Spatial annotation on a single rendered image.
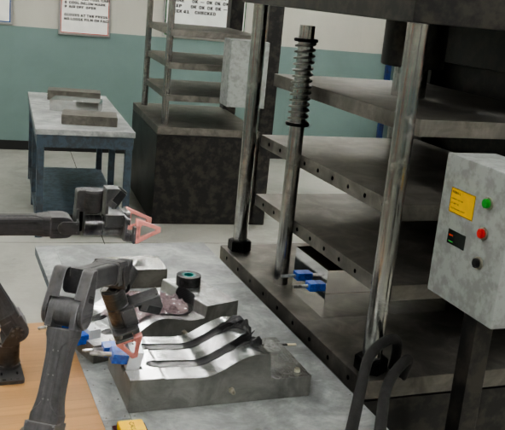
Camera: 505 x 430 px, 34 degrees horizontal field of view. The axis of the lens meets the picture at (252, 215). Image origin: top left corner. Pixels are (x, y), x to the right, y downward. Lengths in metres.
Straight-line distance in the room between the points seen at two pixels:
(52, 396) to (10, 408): 0.42
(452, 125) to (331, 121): 7.48
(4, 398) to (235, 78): 4.41
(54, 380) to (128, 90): 7.60
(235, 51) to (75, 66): 3.21
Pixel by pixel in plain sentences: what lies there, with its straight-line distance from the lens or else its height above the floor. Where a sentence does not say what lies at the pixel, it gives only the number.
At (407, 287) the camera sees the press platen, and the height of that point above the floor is 1.03.
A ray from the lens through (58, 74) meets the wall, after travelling 9.14.
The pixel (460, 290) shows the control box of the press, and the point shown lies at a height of 1.12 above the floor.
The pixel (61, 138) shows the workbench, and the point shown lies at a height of 0.73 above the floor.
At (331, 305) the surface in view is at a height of 0.83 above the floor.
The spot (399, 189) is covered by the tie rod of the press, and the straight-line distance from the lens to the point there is 2.34.
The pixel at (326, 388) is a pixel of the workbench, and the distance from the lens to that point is 2.36.
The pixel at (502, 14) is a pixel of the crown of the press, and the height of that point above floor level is 1.85.
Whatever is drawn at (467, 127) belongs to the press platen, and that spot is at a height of 1.52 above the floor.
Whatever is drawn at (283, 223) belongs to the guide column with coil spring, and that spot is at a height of 1.03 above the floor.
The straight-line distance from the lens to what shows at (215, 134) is 6.57.
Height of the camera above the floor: 1.84
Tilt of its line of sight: 15 degrees down
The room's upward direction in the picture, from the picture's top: 5 degrees clockwise
